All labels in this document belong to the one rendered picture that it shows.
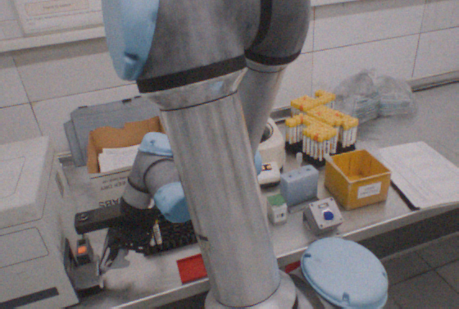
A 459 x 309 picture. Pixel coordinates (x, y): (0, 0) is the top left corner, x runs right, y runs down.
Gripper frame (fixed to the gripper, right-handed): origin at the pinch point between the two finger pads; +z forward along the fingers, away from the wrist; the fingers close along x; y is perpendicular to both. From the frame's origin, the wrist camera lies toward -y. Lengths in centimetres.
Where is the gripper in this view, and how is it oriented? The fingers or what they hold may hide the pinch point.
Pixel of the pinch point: (101, 268)
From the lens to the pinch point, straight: 93.0
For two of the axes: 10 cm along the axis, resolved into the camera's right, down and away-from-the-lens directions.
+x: -3.1, -4.5, 8.3
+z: -4.1, 8.6, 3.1
